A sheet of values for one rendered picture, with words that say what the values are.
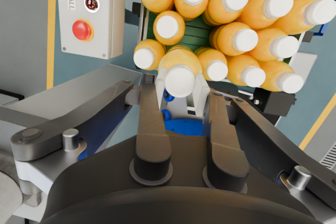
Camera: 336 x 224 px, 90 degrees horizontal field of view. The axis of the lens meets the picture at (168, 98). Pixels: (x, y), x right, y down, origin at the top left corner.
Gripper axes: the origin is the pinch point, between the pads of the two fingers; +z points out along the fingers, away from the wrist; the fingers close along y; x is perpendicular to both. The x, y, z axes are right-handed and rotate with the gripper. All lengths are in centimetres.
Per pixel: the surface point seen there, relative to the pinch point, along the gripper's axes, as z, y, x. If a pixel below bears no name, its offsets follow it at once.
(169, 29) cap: 14.9, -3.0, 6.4
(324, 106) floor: 126, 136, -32
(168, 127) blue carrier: 23.4, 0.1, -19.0
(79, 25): 15.4, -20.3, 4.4
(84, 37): 15.4, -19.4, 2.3
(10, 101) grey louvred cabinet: 112, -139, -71
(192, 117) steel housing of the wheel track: 33.9, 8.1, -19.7
